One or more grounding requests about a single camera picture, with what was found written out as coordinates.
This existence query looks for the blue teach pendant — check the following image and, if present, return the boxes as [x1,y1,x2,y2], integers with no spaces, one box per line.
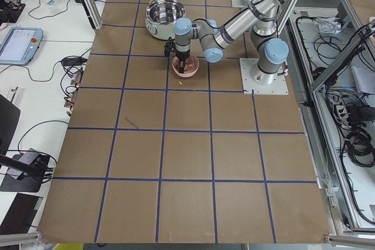
[1,27,43,66]

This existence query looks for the black power brick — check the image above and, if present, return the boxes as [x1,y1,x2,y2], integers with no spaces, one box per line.
[61,56,87,67]

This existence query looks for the pale green pot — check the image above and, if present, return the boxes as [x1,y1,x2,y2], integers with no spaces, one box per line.
[145,0,186,40]

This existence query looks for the aluminium frame rail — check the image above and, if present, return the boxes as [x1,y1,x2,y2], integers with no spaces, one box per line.
[288,0,374,237]

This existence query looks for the coiled black cables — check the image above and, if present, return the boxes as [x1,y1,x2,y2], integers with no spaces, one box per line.
[322,85,375,169]

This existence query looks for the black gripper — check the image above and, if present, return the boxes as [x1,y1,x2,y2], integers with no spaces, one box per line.
[175,50,190,74]

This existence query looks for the black monitor stand base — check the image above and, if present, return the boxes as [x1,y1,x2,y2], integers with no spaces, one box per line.
[1,149,57,193]

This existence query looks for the pink bowl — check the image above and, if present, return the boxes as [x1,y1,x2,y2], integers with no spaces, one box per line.
[172,55,200,78]

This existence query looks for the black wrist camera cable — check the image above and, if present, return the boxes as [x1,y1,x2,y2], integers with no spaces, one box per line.
[163,36,176,71]

